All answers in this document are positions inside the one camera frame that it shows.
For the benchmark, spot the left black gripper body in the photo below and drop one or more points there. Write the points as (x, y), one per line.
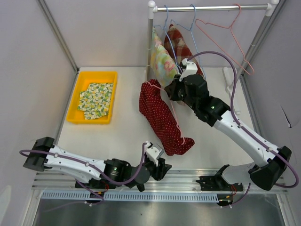
(155, 172)

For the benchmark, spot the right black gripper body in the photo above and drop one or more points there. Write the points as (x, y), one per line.
(189, 101)

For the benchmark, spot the red polka dot skirt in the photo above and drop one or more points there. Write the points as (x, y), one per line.
(162, 120)

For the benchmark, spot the pink wire hanger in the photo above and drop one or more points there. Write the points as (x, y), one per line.
(230, 28)
(174, 113)

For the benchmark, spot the lemon print cloth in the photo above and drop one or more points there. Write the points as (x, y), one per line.
(95, 101)

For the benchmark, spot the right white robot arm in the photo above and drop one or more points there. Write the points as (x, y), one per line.
(268, 160)

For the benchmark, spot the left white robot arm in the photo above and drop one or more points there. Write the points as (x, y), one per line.
(94, 173)

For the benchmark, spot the pastel floral skirt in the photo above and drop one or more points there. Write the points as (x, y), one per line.
(156, 64)

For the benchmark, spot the red plaid skirt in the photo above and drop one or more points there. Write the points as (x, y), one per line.
(182, 52)

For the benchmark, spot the yellow plastic tray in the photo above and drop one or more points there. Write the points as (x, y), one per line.
(84, 79)

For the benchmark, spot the metal clothes rack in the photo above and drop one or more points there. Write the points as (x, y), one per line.
(272, 8)

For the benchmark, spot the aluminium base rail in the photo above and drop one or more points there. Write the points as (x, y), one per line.
(175, 181)

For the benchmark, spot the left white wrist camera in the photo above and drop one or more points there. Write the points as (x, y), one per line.
(153, 151)

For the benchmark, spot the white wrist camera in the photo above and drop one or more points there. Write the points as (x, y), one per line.
(189, 68)
(153, 151)

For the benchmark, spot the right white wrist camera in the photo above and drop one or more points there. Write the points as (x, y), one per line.
(189, 68)

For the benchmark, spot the blue wire hanger left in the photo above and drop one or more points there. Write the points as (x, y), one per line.
(172, 43)

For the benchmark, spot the white slotted cable duct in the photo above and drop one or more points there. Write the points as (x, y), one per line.
(133, 196)

